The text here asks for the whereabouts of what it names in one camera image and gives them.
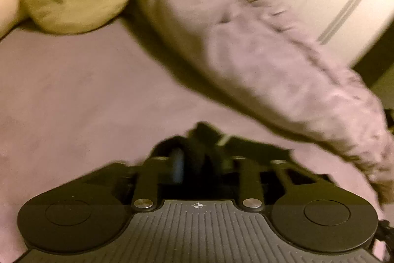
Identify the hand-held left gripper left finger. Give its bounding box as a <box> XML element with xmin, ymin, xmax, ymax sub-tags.
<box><xmin>77</xmin><ymin>148</ymin><xmax>186</xmax><ymax>212</ymax></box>

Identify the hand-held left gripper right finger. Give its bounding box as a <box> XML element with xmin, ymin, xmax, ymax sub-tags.
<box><xmin>234</xmin><ymin>156</ymin><xmax>335</xmax><ymax>212</ymax></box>

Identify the black knit sweater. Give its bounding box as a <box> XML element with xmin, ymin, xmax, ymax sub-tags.
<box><xmin>147</xmin><ymin>121</ymin><xmax>294</xmax><ymax>182</ymax></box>

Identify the purple duvet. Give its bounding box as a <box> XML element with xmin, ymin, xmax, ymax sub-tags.
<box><xmin>135</xmin><ymin>0</ymin><xmax>394</xmax><ymax>206</ymax></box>

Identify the purple bed sheet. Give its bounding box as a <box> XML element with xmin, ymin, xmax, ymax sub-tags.
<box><xmin>0</xmin><ymin>17</ymin><xmax>387</xmax><ymax>253</ymax></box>

